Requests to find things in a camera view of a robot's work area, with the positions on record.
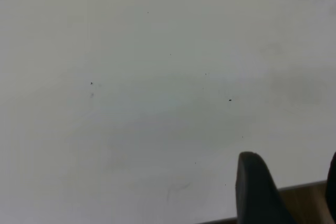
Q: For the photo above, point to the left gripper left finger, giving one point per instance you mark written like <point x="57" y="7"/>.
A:
<point x="257" y="195"/>

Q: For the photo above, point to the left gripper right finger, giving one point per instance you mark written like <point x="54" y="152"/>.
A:
<point x="332" y="190"/>

